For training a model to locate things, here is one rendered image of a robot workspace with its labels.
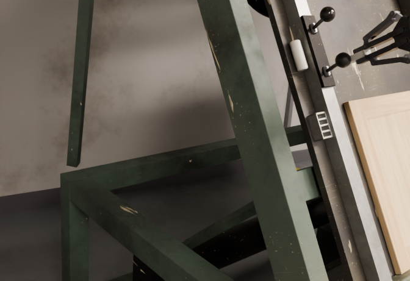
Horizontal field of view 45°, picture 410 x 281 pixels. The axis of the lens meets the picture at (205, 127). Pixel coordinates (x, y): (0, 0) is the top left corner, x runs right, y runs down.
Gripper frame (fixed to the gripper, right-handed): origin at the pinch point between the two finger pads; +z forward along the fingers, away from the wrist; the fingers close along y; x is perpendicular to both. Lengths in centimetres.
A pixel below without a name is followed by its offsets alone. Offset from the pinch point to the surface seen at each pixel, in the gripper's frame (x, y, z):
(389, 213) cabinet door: -14.5, -41.1, 13.7
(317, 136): 5.0, -15.9, 14.2
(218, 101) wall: -157, 43, 231
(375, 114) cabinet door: -22.6, -13.6, 13.7
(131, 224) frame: 24, -26, 86
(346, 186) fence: 1.1, -30.0, 13.1
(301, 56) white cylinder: 3.8, 5.4, 12.8
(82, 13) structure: 24, 50, 84
